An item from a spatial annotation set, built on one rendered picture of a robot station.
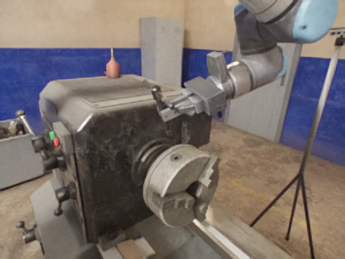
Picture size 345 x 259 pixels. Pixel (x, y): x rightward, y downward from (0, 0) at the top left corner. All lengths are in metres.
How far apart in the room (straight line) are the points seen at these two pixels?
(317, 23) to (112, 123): 0.54
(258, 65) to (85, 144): 0.51
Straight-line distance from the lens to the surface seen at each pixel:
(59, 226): 1.07
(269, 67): 0.63
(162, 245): 1.06
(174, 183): 0.63
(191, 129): 0.82
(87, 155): 0.70
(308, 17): 0.48
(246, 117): 4.15
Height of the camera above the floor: 1.53
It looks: 22 degrees down
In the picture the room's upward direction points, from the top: 2 degrees clockwise
